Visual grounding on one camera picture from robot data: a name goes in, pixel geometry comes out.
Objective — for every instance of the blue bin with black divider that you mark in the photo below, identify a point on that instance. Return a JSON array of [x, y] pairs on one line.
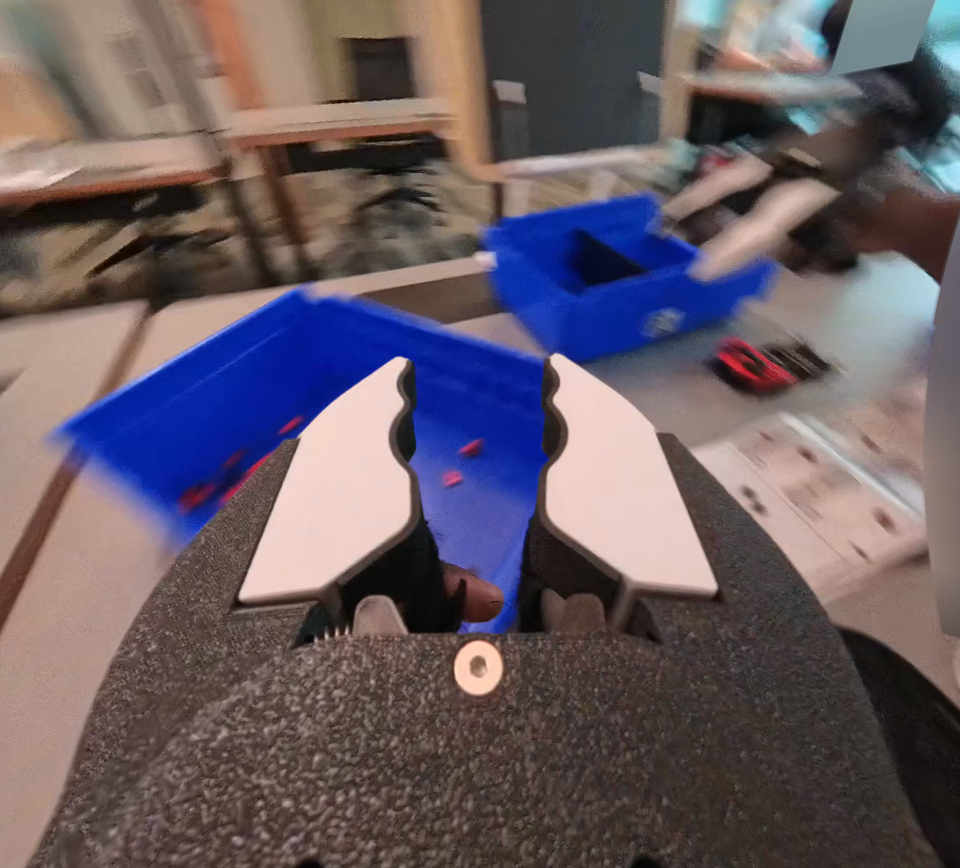
[[570, 313]]

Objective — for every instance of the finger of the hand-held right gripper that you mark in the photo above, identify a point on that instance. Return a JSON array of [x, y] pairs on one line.
[[720, 189], [765, 222]]

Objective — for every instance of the person's left hand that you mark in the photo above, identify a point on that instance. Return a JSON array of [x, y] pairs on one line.
[[472, 594]]

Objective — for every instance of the lego instruction booklet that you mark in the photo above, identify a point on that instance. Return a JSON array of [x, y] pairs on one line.
[[810, 485]]

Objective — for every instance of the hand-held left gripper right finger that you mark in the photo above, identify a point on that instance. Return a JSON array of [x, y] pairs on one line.
[[622, 500]]

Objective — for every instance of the person's right hand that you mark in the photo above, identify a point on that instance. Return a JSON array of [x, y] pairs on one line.
[[907, 222]]

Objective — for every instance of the pile of red lego pieces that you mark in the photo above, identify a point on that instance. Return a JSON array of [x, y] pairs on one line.
[[471, 446]]

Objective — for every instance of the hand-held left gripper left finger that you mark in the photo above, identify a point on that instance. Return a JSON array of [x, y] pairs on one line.
[[337, 500]]

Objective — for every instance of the red and black lego car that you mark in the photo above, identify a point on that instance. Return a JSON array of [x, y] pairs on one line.
[[750, 369]]

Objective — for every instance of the blue plastic bin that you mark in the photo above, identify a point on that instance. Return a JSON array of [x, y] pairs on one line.
[[225, 388]]

